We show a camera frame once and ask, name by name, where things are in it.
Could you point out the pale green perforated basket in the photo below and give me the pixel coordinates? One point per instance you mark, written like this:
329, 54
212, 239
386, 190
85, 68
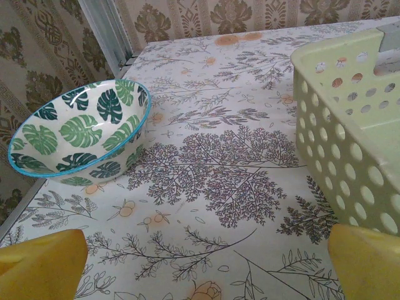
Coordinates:
337, 93

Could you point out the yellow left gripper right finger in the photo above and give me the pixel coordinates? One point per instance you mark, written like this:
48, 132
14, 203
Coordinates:
368, 265

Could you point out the floral table cover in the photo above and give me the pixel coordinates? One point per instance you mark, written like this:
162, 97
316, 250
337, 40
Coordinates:
218, 187

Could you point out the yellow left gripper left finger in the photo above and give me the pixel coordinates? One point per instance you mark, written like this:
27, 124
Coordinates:
37, 268

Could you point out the green leaf patterned bowl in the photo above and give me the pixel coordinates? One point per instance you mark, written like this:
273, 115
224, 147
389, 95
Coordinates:
78, 134

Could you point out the aluminium table side rail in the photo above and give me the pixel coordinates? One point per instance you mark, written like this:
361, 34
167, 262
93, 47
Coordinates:
18, 209

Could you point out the aluminium frame post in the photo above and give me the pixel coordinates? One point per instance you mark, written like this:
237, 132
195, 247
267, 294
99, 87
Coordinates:
107, 28

